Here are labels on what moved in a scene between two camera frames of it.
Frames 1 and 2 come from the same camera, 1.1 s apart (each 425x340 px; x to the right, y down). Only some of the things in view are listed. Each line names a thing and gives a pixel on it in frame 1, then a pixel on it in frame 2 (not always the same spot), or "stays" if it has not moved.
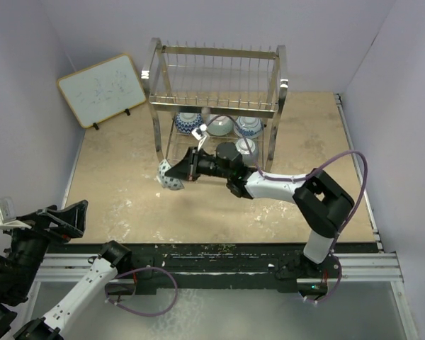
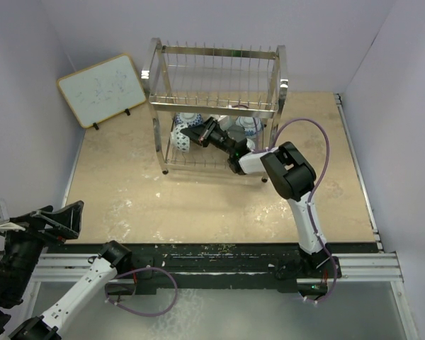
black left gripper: (71, 223) stays
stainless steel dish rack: (203, 94) stays
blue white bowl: (188, 122) stays
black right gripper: (188, 169) → (202, 133)
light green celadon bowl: (220, 126) stays
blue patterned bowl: (166, 181) → (180, 140)
